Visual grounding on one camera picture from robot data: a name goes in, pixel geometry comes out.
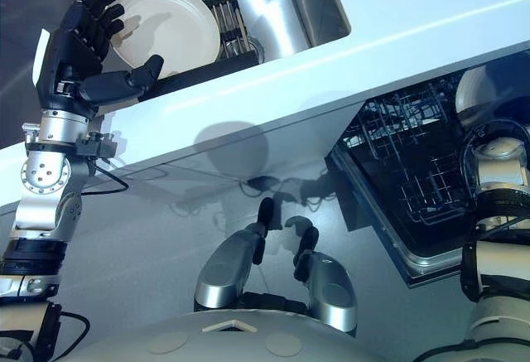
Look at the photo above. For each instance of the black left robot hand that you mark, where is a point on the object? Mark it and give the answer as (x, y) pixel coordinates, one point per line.
(68, 64)

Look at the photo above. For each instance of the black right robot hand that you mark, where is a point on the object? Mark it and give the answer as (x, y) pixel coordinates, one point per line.
(488, 114)

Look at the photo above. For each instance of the white round plate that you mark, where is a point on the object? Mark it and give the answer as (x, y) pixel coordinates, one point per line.
(165, 26)

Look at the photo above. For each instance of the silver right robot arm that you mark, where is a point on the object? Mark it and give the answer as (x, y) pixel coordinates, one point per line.
(501, 163)

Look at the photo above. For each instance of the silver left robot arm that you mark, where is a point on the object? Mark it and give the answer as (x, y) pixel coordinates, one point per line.
(41, 213)

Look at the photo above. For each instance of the black dishwasher rack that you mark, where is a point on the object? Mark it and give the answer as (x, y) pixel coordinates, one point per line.
(397, 146)

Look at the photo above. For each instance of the dishwasher door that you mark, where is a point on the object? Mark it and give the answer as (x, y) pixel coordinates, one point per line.
(372, 208)

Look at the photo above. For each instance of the grey round plate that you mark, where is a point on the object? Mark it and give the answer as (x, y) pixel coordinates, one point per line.
(472, 88)

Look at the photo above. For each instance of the black dish rack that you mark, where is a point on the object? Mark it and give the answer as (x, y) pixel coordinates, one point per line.
(207, 76)

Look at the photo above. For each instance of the white cabinet front panel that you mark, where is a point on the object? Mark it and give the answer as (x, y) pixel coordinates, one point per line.
(145, 221)

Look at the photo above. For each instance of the metal sink drain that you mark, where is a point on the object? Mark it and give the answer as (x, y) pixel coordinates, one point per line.
(256, 46)

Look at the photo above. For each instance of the dark right robot foot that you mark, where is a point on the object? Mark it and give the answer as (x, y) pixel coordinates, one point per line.
(306, 242)

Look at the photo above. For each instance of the dark robot foot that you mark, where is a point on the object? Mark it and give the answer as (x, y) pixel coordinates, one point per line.
(265, 213)
(306, 242)

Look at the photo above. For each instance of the stainless steel sink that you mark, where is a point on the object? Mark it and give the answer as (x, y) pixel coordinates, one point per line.
(290, 6)

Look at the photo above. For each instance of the silver right robot leg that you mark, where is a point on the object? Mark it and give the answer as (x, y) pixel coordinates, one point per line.
(331, 291)

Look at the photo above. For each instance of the silver robot leg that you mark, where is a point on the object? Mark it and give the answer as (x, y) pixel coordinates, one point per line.
(331, 291)
(225, 271)

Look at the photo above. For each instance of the dark left robot foot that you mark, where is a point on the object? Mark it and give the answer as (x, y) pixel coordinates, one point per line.
(265, 213)

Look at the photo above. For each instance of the silver left robot leg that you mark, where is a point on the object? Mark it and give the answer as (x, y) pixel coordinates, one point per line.
(225, 271)

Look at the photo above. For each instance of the grey robot torso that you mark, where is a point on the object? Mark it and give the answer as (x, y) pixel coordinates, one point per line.
(248, 343)

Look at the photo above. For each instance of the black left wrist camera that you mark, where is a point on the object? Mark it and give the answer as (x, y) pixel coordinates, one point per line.
(97, 146)

